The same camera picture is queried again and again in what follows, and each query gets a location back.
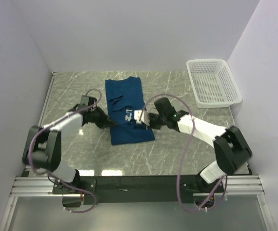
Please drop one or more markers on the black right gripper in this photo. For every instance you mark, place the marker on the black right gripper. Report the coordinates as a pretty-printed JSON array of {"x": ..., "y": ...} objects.
[{"x": 151, "y": 125}]

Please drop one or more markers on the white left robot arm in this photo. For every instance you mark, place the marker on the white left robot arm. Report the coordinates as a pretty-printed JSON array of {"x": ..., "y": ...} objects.
[{"x": 44, "y": 144}]

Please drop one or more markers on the aluminium frame rail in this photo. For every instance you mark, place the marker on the aluminium frame rail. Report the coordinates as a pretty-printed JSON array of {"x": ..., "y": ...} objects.
[{"x": 31, "y": 187}]

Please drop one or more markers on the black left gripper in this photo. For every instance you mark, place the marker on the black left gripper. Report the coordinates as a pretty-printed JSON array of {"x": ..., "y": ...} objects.
[{"x": 105, "y": 120}]

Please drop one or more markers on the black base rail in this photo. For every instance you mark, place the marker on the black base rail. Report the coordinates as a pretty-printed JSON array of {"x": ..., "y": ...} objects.
[{"x": 134, "y": 189}]

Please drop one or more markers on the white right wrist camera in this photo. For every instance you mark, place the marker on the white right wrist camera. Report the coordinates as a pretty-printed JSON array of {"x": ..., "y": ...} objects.
[{"x": 141, "y": 118}]

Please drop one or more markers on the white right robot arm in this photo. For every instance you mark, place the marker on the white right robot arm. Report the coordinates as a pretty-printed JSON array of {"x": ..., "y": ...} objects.
[{"x": 230, "y": 146}]

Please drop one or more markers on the blue t shirt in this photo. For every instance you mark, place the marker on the blue t shirt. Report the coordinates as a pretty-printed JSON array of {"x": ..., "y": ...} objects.
[{"x": 123, "y": 97}]

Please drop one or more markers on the white plastic basket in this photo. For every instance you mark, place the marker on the white plastic basket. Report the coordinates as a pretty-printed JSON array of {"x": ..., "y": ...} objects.
[{"x": 213, "y": 83}]

